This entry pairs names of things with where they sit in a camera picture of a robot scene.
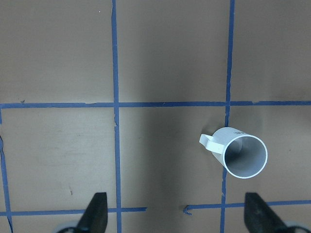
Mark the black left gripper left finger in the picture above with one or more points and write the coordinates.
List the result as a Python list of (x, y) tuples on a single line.
[(95, 217)]

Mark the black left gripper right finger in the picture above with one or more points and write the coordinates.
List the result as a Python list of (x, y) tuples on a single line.
[(259, 217)]

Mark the white HOME mug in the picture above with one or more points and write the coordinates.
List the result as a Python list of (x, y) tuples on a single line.
[(244, 156)]

